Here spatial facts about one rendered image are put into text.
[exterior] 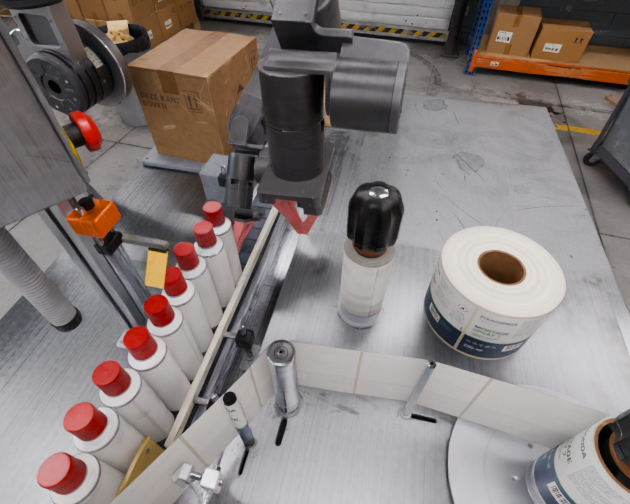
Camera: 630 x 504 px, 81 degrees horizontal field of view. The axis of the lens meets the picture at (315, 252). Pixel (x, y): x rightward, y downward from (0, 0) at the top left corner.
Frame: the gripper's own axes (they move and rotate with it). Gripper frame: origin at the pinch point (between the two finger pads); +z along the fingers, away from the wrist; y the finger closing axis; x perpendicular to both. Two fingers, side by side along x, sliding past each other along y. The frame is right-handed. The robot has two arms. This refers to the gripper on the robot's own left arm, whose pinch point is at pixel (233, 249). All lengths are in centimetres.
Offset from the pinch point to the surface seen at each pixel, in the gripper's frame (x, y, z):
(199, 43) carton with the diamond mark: 35, -30, -51
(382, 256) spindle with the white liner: -13.7, 30.3, -6.1
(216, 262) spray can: -13.4, 2.4, -0.1
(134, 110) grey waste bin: 193, -164, -52
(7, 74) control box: -49, 0, -20
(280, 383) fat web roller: -27.0, 19.2, 11.7
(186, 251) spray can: -20.5, 0.4, -2.8
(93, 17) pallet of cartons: 260, -259, -139
